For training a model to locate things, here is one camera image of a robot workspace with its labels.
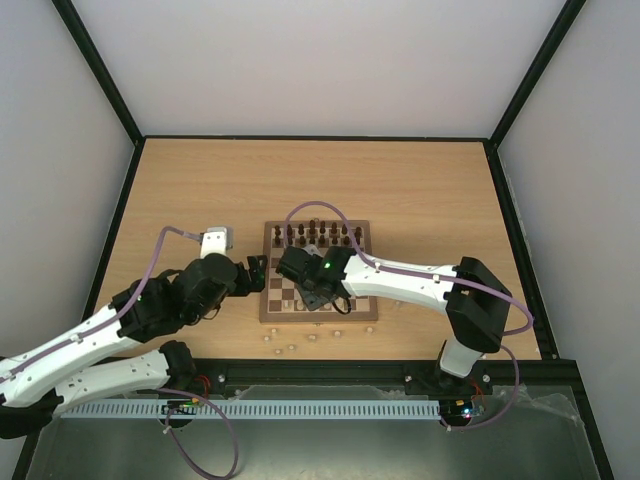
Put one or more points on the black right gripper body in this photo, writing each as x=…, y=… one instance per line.
x=288, y=263

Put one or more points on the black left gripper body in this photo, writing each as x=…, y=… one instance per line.
x=244, y=287

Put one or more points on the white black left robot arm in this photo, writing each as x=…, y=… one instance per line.
x=126, y=346

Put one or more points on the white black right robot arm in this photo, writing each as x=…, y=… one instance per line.
x=473, y=299

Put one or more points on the wooden chess board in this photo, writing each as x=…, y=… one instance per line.
x=313, y=261

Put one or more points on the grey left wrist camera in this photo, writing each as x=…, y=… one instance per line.
x=216, y=240

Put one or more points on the light blue cable duct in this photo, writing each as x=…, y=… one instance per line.
x=260, y=409

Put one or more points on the black frame post left rear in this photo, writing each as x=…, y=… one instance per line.
x=89, y=51

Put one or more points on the black frame post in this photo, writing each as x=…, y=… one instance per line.
x=551, y=43
x=89, y=51

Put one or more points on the black frame post right rear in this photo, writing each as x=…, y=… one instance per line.
x=551, y=43

